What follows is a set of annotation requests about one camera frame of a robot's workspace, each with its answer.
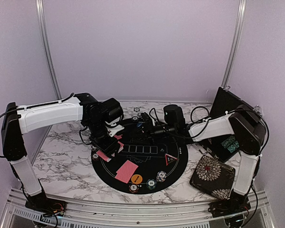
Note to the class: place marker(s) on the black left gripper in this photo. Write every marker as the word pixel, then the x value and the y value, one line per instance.
pixel 107 148

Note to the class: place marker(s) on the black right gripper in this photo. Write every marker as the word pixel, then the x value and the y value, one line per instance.
pixel 148 131

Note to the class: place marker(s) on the red card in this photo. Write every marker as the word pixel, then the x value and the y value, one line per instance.
pixel 125 172
pixel 118 137

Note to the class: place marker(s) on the red triangular marker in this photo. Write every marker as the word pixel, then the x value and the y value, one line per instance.
pixel 169 159

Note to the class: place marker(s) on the red playing card deck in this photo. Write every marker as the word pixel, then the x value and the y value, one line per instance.
pixel 103 156

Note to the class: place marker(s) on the blue orange chip stack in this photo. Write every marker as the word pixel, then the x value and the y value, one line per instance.
pixel 161 176

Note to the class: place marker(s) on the orange big blind button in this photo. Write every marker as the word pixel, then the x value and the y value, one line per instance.
pixel 136 179

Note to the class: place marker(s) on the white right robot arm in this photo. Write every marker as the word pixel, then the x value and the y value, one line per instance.
pixel 248 168

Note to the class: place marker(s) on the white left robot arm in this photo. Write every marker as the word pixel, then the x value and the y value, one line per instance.
pixel 20 120

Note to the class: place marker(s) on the round black poker mat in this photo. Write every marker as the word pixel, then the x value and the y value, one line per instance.
pixel 148 154

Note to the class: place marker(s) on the black poker chip case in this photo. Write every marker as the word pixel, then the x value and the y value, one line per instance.
pixel 232 126

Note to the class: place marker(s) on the floral fabric pouch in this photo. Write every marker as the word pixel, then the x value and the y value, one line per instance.
pixel 213 178

